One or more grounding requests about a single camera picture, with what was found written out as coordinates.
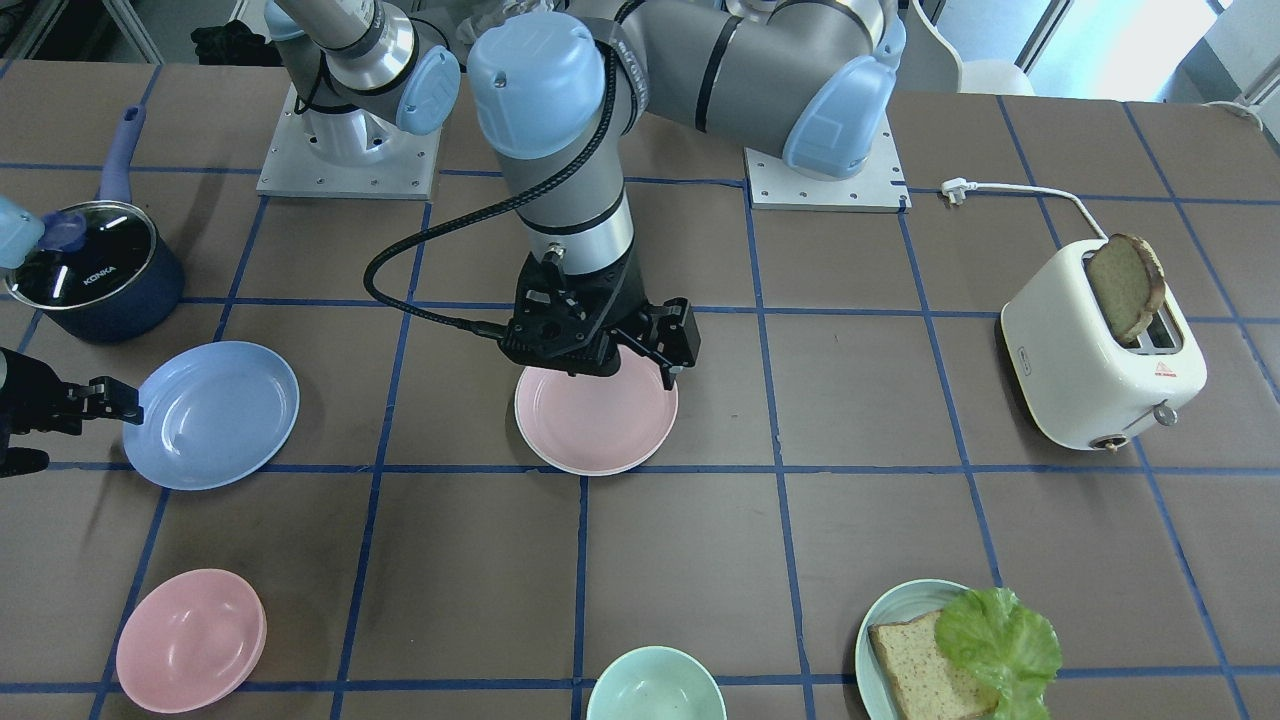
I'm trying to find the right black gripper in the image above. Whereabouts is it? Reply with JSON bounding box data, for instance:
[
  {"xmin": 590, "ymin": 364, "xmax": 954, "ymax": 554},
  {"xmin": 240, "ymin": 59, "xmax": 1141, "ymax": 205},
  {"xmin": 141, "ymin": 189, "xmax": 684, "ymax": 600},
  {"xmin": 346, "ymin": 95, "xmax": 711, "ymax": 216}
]
[{"xmin": 1, "ymin": 348, "xmax": 145, "ymax": 478}]

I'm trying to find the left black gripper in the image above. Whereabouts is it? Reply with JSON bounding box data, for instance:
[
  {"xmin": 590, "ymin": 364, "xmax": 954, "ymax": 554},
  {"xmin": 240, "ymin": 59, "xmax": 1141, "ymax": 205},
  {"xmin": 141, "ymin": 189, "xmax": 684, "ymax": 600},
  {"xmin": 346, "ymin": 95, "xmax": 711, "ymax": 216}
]
[{"xmin": 498, "ymin": 251, "xmax": 701, "ymax": 391}]

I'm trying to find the blue plate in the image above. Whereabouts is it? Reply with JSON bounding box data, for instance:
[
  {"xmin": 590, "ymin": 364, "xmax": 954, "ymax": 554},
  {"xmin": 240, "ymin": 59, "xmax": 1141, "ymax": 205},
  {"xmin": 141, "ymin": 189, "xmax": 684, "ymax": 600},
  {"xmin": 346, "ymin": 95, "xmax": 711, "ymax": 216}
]
[{"xmin": 122, "ymin": 341, "xmax": 300, "ymax": 491}]

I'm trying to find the pink plate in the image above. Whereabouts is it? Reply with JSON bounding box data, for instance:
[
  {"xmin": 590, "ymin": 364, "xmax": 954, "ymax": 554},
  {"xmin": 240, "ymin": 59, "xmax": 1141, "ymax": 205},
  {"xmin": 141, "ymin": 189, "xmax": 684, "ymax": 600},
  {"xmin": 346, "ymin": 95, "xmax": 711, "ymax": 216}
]
[{"xmin": 515, "ymin": 348, "xmax": 678, "ymax": 468}]

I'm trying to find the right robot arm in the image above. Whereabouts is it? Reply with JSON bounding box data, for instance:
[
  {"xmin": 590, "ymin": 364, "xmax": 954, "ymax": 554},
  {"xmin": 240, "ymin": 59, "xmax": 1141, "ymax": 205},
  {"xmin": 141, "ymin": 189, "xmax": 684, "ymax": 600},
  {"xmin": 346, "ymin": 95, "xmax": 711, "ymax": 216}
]
[{"xmin": 3, "ymin": 1, "xmax": 461, "ymax": 488}]

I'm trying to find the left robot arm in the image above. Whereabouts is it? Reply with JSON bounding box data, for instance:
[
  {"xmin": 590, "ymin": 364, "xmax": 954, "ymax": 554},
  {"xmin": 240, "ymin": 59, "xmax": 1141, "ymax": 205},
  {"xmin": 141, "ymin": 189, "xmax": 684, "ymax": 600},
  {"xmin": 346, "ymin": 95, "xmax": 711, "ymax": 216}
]
[{"xmin": 466, "ymin": 1, "xmax": 906, "ymax": 389}]

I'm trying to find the white plate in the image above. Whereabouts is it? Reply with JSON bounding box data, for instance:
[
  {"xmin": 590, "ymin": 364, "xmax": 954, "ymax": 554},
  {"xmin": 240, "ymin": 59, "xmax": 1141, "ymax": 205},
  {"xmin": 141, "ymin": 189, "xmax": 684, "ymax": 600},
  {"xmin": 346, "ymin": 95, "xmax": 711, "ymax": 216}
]
[{"xmin": 522, "ymin": 457, "xmax": 649, "ymax": 478}]

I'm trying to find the blue saucepan with lid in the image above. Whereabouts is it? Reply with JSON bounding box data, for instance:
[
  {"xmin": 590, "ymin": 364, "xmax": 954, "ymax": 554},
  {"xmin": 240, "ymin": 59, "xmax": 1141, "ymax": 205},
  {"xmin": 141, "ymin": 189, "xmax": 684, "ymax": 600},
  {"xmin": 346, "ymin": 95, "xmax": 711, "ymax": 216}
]
[{"xmin": 1, "ymin": 105, "xmax": 186, "ymax": 345}]

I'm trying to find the pink bowl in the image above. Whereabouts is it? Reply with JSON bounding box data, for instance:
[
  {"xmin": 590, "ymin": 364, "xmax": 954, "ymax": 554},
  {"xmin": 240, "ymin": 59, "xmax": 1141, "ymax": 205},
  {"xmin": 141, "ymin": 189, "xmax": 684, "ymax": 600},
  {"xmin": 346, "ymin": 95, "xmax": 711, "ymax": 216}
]
[{"xmin": 115, "ymin": 568, "xmax": 268, "ymax": 714}]

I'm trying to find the green bowl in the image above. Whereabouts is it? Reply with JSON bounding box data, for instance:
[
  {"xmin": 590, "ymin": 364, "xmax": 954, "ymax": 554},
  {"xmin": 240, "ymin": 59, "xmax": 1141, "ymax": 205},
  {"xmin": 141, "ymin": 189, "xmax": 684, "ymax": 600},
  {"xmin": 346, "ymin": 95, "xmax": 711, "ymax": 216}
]
[{"xmin": 585, "ymin": 646, "xmax": 727, "ymax": 719}]

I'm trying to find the green plate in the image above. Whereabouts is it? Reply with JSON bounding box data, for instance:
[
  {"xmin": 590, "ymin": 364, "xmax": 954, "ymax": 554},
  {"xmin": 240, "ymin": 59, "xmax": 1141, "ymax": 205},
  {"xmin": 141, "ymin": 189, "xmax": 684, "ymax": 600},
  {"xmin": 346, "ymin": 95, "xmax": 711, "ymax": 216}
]
[{"xmin": 852, "ymin": 579, "xmax": 998, "ymax": 719}]

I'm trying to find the bread slice on plate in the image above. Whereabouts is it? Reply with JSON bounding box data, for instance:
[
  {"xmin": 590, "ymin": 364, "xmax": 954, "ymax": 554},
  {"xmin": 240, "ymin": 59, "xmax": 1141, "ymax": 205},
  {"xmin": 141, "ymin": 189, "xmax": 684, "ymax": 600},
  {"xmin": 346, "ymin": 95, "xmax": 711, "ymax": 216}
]
[{"xmin": 869, "ymin": 609, "xmax": 998, "ymax": 719}]

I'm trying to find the green lettuce leaf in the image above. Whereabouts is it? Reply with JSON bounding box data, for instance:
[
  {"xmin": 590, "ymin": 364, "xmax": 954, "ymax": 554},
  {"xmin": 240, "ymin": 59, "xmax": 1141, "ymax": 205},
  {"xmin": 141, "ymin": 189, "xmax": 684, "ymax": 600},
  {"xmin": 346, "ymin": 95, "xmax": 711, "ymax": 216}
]
[{"xmin": 934, "ymin": 587, "xmax": 1062, "ymax": 719}]

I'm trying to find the white chair back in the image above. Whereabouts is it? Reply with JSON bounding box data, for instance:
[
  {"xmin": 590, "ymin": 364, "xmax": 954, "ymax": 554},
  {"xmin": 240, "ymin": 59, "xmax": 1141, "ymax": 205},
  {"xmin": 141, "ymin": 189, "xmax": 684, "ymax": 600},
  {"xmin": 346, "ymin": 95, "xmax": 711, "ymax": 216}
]
[{"xmin": 895, "ymin": 1, "xmax": 1036, "ymax": 96}]

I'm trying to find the white toaster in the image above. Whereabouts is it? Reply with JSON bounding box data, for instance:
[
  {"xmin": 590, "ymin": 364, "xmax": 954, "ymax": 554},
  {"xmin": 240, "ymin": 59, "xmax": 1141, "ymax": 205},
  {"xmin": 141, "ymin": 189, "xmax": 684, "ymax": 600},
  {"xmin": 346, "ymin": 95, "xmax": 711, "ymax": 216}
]
[{"xmin": 998, "ymin": 240, "xmax": 1208, "ymax": 451}]

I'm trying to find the toast slice in toaster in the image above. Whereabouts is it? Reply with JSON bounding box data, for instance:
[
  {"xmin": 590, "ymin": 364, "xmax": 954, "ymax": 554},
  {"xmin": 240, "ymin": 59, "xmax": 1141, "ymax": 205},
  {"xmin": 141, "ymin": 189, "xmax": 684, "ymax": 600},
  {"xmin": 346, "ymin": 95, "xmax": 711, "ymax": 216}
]
[{"xmin": 1084, "ymin": 233, "xmax": 1167, "ymax": 346}]

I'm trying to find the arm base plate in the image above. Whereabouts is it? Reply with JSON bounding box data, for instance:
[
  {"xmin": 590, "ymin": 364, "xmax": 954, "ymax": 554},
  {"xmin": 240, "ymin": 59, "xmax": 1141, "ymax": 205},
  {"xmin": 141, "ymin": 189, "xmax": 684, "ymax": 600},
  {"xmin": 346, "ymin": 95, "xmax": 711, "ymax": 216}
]
[
  {"xmin": 744, "ymin": 114, "xmax": 911, "ymax": 213},
  {"xmin": 256, "ymin": 87, "xmax": 442, "ymax": 201}
]

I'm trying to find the braided black camera cable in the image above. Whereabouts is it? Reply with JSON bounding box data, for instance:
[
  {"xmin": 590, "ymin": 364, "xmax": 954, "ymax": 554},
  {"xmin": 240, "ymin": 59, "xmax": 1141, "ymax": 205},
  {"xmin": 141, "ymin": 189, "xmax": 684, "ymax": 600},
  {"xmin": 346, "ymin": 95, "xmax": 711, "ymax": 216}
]
[{"xmin": 362, "ymin": 40, "xmax": 626, "ymax": 341}]

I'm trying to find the white toaster power cable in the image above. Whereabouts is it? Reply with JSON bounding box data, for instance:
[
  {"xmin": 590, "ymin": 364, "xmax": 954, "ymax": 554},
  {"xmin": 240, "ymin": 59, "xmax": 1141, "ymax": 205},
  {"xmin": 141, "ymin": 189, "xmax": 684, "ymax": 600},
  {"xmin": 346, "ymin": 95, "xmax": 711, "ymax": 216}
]
[{"xmin": 942, "ymin": 177, "xmax": 1108, "ymax": 241}]

